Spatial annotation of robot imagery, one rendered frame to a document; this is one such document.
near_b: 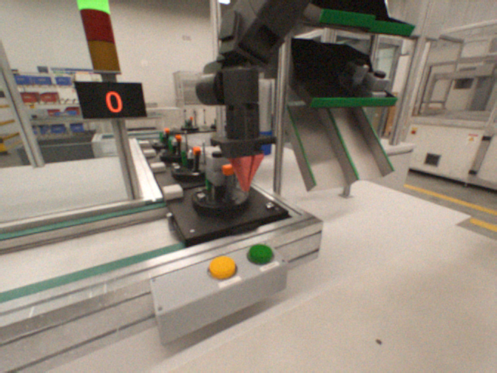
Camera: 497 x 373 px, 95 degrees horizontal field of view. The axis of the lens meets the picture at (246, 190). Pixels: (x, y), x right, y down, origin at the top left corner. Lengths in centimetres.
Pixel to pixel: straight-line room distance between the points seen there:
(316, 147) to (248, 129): 34
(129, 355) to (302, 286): 31
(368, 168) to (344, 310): 43
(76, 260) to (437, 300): 70
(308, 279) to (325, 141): 39
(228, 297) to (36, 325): 24
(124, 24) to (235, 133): 1096
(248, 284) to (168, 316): 12
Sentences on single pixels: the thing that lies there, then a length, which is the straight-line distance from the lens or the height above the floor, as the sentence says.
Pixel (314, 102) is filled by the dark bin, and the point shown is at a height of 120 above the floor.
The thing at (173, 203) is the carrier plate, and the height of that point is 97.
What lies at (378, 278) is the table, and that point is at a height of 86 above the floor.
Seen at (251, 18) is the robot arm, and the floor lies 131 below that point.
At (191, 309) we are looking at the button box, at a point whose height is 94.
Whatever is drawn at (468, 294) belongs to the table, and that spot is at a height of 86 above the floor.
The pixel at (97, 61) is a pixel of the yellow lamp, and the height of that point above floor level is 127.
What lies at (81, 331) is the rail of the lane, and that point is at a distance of 44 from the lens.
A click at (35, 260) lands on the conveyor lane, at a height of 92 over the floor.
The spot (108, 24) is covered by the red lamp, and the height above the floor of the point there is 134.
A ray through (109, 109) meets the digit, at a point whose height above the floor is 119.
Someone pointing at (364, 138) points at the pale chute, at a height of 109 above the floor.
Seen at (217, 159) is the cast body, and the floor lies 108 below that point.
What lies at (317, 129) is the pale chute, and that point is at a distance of 72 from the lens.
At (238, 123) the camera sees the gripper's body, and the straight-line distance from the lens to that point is 38.
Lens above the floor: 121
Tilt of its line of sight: 23 degrees down
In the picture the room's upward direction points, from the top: straight up
